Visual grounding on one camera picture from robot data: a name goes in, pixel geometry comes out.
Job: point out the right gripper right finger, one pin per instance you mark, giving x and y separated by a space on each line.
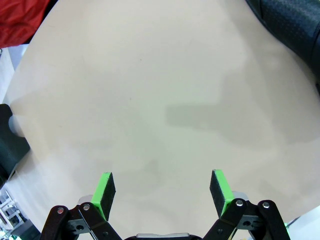
218 192

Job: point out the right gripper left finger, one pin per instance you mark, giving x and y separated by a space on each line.
106 196

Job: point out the black leather shoe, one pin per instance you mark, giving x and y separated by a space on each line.
287 22

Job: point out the white storage rack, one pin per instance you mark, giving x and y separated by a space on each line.
10 212

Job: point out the dark blue plastic stool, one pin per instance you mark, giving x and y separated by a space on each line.
10 155

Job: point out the person in red jacket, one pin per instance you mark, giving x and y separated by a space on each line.
17 20

